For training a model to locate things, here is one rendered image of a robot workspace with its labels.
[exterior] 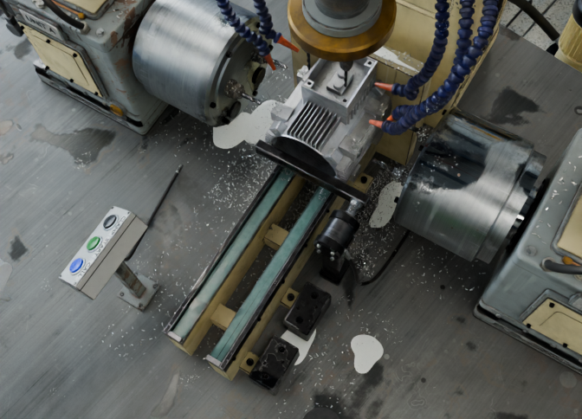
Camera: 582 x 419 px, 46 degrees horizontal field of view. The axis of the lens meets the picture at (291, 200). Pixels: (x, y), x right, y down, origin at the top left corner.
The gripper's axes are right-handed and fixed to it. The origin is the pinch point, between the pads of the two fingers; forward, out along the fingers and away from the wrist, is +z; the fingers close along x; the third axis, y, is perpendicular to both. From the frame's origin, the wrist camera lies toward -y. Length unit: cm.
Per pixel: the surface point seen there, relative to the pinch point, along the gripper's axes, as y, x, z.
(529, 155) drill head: 68, -55, 34
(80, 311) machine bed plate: 6.6, 20.1, 26.6
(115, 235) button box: 20.1, -3.4, 8.3
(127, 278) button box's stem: 16.5, 5.1, 21.7
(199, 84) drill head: 53, -2, 4
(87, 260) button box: 13.8, -1.4, 8.1
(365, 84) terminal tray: 68, -27, 18
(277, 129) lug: 53, -16, 16
